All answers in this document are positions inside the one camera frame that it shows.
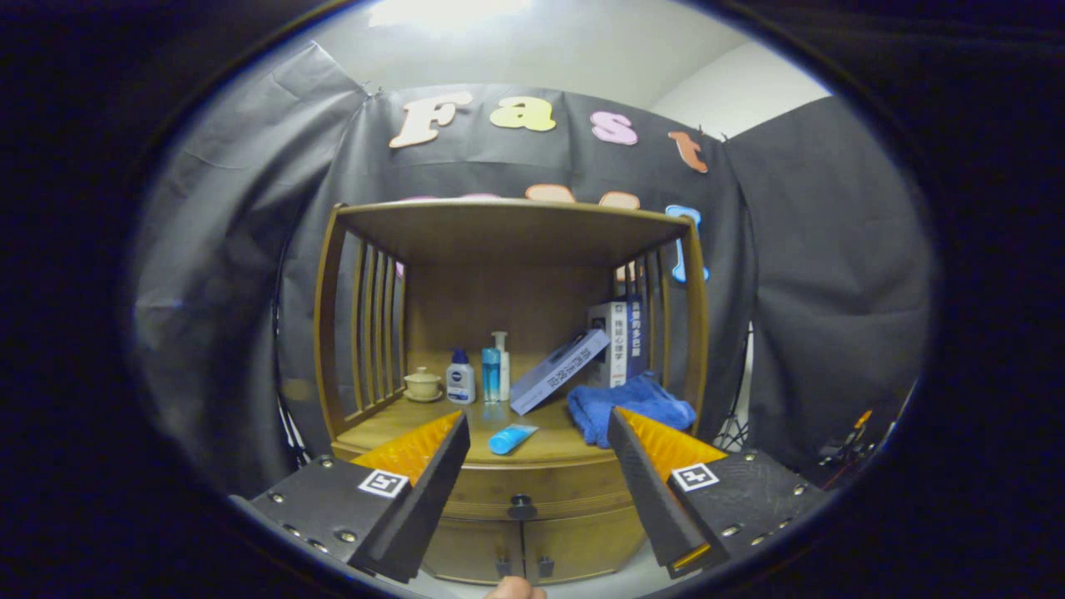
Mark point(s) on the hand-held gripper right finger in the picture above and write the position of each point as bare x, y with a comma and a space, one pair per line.
653, 507

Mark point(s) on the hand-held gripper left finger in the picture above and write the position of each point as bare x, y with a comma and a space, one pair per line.
416, 516

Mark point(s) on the blue white tube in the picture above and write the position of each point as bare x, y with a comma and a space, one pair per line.
509, 439

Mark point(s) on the wooden cabinet door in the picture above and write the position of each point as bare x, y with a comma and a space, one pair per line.
474, 549
582, 541

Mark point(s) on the wooden countertop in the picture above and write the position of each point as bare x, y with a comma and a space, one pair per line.
416, 412

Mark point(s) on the wooden cabinet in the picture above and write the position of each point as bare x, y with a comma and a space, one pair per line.
499, 308

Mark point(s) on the black light stand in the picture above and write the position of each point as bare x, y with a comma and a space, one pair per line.
293, 437
732, 433

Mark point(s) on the blue towel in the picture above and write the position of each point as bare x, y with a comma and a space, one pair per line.
607, 408

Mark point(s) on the cream lidded teacup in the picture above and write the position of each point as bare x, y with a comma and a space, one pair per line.
423, 385

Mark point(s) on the white bottle blue cap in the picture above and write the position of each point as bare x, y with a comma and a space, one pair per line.
460, 384

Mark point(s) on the clear blue bottle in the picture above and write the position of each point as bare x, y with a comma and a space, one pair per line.
491, 374

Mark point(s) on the lavender book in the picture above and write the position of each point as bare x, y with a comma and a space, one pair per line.
557, 373

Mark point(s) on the white pump bottle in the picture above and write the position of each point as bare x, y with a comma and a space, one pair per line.
504, 374

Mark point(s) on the white book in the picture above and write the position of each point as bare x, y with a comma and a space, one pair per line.
617, 341

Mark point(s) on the dark blue book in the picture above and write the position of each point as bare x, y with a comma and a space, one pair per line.
637, 333

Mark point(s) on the black orange device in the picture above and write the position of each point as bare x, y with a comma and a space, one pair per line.
853, 428

